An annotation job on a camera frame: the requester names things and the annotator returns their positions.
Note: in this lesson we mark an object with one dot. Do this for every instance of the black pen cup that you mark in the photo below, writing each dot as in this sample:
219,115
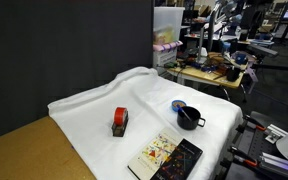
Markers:
233,74

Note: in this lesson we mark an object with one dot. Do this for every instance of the red tape roll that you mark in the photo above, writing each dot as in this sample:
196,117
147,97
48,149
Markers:
120,115

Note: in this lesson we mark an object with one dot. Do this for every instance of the black mug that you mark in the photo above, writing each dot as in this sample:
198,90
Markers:
196,118

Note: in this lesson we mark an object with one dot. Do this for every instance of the blue bowl of cereal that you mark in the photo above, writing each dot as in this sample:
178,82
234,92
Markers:
177,104

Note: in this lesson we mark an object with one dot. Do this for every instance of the cluttered wooden desk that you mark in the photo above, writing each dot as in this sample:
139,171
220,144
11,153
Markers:
193,74

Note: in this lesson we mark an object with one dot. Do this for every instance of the white tablecloth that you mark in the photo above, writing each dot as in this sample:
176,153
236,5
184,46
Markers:
86,120

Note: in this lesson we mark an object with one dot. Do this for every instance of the clear plastic storage bin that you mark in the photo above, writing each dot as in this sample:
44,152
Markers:
166,32

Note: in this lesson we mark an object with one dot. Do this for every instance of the black and white book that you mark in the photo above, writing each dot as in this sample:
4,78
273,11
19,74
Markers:
168,156

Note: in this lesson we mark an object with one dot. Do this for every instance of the brown cork table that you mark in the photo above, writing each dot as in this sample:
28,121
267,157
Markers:
40,151

